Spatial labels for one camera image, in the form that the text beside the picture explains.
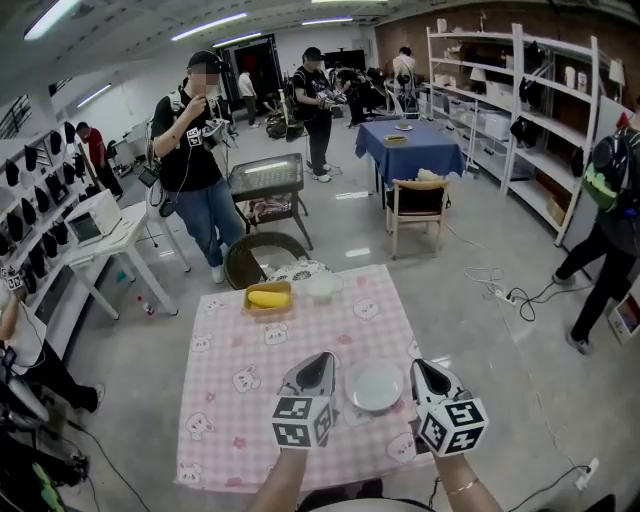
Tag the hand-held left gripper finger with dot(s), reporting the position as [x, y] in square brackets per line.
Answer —
[302, 377]
[327, 380]

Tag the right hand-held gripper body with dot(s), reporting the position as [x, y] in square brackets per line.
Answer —
[452, 427]

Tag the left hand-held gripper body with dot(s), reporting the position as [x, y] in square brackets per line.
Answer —
[295, 425]

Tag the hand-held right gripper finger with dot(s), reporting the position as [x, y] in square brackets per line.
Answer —
[421, 387]
[445, 385]

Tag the person's left forearm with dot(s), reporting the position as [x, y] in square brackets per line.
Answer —
[280, 480]

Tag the person's right forearm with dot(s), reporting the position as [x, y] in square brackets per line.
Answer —
[465, 497]

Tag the pink checked tablecloth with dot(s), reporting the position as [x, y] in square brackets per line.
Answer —
[260, 360]

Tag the tan rectangular basket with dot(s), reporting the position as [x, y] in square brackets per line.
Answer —
[270, 314]

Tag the person's black trousers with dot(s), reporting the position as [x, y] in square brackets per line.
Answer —
[330, 495]

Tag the yellow corn cob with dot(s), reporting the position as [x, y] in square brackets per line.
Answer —
[268, 298]

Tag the white bowl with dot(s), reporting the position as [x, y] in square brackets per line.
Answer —
[320, 287]

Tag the person's white shirt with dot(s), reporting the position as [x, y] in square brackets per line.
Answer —
[360, 506]

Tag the floral seat cushion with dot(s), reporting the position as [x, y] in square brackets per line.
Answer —
[300, 272]

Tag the white power strip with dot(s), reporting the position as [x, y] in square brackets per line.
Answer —
[587, 472]
[505, 296]

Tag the dark wicker chair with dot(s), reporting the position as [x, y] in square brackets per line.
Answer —
[240, 260]

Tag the small bottle red cap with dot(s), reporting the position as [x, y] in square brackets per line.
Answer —
[146, 306]

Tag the pink patterned cloth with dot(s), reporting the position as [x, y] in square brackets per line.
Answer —
[267, 207]

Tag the wooden chair with black cushion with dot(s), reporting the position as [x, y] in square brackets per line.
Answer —
[417, 205]

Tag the white box orange inside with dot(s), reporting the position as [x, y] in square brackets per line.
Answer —
[625, 317]

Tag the glass-top wicker table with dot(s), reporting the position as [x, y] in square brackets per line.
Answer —
[265, 175]

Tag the teal plastic item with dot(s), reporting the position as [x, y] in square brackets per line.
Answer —
[122, 276]

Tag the cream plush toy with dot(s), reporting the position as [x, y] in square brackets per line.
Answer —
[428, 175]

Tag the white table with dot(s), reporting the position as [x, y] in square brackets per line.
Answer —
[125, 225]

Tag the table with blue tablecloth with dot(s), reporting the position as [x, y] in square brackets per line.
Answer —
[410, 150]

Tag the small woven tray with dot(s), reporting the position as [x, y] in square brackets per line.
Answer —
[395, 139]

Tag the black green shell backpack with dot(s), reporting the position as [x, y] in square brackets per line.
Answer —
[47, 487]
[607, 175]

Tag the white toaster oven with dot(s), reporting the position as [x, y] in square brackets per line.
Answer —
[95, 220]

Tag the white shelf unit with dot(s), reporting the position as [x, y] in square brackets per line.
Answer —
[50, 310]

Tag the white storage rack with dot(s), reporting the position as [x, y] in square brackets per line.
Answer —
[514, 100]

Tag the row of black bags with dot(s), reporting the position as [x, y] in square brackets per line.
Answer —
[30, 210]

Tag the black television screen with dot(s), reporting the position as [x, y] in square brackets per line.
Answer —
[345, 57]

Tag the black stair railing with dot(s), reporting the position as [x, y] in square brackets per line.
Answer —
[15, 117]

